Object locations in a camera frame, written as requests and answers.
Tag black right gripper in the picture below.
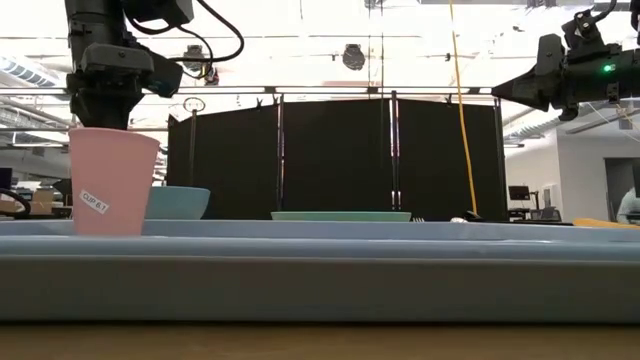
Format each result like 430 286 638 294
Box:
491 32 640 122

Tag pink plastic cup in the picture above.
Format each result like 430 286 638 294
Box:
68 127 161 237

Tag light blue bowl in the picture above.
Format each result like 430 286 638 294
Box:
144 185 212 221

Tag green plate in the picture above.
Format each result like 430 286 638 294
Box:
270 210 413 223

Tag round black ceiling fixture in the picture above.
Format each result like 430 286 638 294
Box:
341 43 367 72
182 44 206 74

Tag black partition screen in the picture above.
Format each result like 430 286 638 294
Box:
166 94 508 221

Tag yellow hanging cable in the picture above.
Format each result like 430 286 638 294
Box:
448 0 480 216

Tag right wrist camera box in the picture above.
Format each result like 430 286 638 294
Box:
560 8 624 51

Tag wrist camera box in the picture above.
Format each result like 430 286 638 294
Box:
122 0 195 27
560 8 624 51

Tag black pole with ring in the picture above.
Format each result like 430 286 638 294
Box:
182 96 207 189

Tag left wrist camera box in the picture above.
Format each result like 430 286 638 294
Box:
122 0 195 27

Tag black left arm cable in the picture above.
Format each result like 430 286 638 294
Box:
127 0 246 80

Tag grey metal rail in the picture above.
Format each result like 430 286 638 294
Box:
0 85 494 96

